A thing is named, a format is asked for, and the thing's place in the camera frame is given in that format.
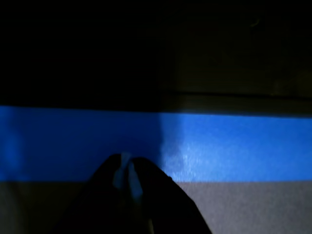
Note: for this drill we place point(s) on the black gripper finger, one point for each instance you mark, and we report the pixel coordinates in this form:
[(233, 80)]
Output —
[(170, 209), (97, 200)]

